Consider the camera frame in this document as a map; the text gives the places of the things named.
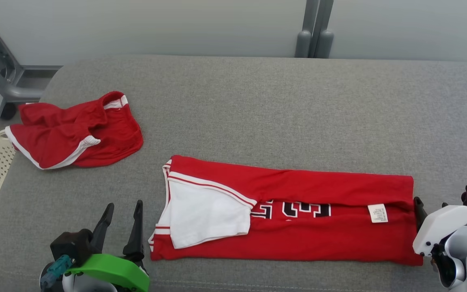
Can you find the black caster wheel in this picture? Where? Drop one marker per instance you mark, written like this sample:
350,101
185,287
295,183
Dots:
8,111

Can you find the red jersey with white sleeves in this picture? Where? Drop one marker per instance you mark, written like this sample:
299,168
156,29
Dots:
318,239

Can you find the red shorts with white trim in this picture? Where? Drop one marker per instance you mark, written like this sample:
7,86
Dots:
55,138

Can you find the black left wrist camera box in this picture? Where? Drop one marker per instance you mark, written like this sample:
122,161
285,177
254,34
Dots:
71,245

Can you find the grey metal stand frame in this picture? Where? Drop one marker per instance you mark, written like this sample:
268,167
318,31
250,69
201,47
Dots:
10,91

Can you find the grey partition post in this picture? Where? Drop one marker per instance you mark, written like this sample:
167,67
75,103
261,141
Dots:
324,28
308,24

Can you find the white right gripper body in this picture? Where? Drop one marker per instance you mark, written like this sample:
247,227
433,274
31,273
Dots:
440,223

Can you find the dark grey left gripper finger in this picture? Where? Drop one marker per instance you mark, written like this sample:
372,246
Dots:
136,235
103,231

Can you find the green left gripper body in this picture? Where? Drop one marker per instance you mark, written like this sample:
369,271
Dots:
112,267

